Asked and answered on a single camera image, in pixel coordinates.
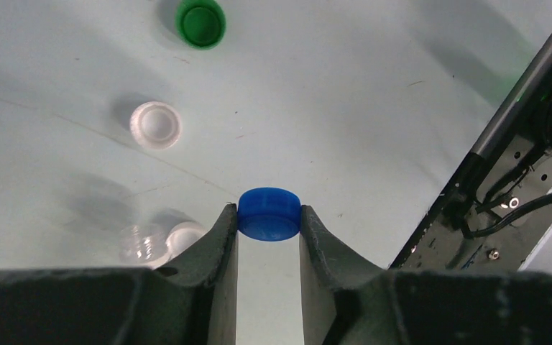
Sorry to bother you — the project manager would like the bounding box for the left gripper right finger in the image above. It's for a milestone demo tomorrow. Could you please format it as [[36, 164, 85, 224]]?
[[300, 206, 552, 344]]

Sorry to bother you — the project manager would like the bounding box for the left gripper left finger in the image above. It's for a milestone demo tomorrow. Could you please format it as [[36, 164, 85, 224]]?
[[0, 204, 238, 344]]

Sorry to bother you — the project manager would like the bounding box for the blue cap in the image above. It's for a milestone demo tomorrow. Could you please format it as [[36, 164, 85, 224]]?
[[237, 187, 302, 242]]

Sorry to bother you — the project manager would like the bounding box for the green cap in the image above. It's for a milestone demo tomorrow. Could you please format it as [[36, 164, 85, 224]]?
[[175, 0, 226, 50]]

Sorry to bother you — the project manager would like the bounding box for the clear bottle centre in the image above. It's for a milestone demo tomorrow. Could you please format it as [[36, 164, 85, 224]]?
[[119, 223, 170, 269]]

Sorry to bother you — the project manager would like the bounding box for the white cap near centre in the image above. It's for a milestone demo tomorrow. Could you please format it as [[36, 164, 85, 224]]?
[[165, 221, 208, 259]]

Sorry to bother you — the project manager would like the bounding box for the white cap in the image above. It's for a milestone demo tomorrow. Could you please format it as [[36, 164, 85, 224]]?
[[165, 221, 208, 259], [129, 101, 183, 150]]

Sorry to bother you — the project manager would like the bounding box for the white cap right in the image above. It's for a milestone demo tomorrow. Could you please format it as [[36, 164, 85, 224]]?
[[129, 101, 183, 150]]

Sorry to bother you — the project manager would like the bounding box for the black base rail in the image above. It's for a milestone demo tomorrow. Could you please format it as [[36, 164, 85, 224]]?
[[389, 0, 552, 272]]

